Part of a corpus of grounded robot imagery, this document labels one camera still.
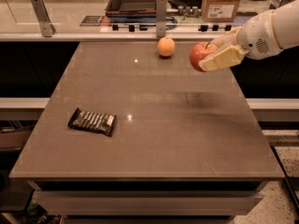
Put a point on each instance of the open grey orange tray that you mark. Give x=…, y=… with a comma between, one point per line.
x=131, y=7

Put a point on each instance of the left metal glass bracket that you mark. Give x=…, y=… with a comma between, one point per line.
x=46, y=26

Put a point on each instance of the red apple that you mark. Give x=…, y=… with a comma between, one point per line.
x=198, y=53

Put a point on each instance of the orange fruit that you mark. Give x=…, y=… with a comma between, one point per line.
x=166, y=46

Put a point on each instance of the black rxbar chocolate wrapper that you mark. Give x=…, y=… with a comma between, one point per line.
x=92, y=122

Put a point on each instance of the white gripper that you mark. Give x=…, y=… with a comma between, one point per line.
x=256, y=36

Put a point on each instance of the centre metal glass bracket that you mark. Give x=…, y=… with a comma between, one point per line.
x=161, y=18

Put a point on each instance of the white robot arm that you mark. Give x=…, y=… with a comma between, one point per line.
x=286, y=25

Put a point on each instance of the grey table drawer front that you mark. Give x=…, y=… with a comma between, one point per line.
x=148, y=203

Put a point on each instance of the cardboard box with label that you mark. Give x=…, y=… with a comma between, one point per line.
x=219, y=10

